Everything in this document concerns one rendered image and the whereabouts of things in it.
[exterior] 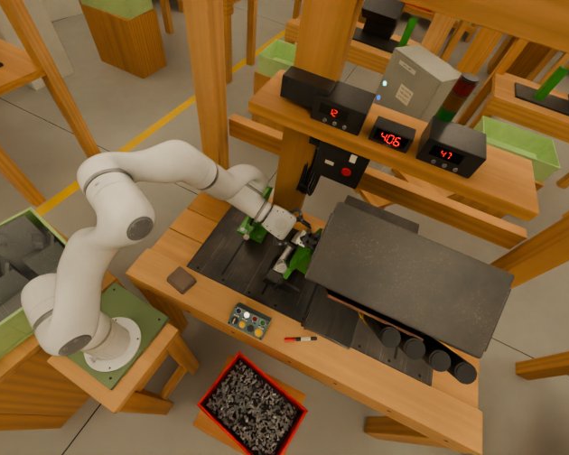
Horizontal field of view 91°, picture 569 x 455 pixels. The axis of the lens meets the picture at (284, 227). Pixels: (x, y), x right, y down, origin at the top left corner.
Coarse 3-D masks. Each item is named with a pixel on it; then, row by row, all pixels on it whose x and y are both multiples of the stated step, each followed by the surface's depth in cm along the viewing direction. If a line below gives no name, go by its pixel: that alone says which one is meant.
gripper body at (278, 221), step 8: (272, 208) 100; (280, 208) 101; (272, 216) 100; (280, 216) 100; (288, 216) 100; (264, 224) 101; (272, 224) 101; (280, 224) 101; (288, 224) 101; (272, 232) 102; (280, 232) 102; (288, 232) 102
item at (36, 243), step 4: (0, 236) 107; (4, 236) 108; (32, 236) 115; (36, 236) 115; (40, 236) 116; (0, 240) 107; (4, 240) 108; (32, 240) 114; (36, 240) 115; (40, 240) 116; (0, 244) 106; (4, 244) 106; (32, 244) 114; (36, 244) 113; (40, 244) 114; (0, 248) 105; (4, 248) 106; (36, 248) 113; (40, 248) 114
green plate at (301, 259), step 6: (300, 246) 111; (306, 246) 100; (300, 252) 104; (306, 252) 95; (312, 252) 94; (294, 258) 107; (300, 258) 98; (306, 258) 95; (294, 264) 101; (300, 264) 101; (306, 264) 100; (300, 270) 105; (306, 270) 103
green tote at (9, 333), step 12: (36, 216) 120; (48, 228) 133; (60, 240) 133; (0, 324) 96; (12, 324) 100; (24, 324) 104; (0, 336) 99; (12, 336) 103; (24, 336) 107; (0, 348) 102; (12, 348) 106
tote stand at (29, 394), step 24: (0, 360) 104; (24, 360) 107; (0, 384) 103; (24, 384) 114; (48, 384) 126; (72, 384) 142; (0, 408) 110; (24, 408) 122; (48, 408) 136; (72, 408) 155
